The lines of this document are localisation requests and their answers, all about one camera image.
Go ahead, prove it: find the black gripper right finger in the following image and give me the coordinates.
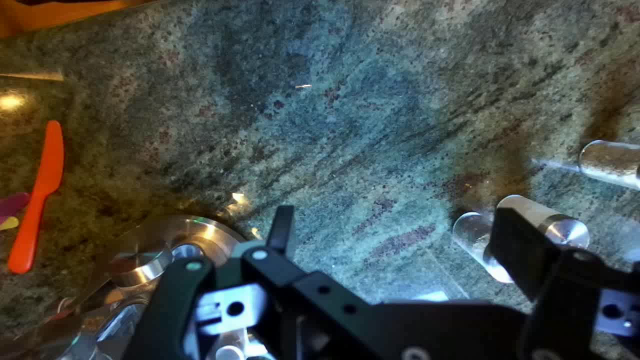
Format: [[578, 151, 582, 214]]
[[488, 209, 640, 360]]

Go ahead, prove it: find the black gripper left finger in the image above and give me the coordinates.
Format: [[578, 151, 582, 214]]
[[125, 204, 401, 360]]

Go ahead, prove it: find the orange plastic knife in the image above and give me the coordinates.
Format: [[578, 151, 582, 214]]
[[6, 119, 67, 279]]

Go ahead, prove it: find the purple plastic knife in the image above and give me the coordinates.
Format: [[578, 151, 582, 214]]
[[0, 190, 32, 221]]

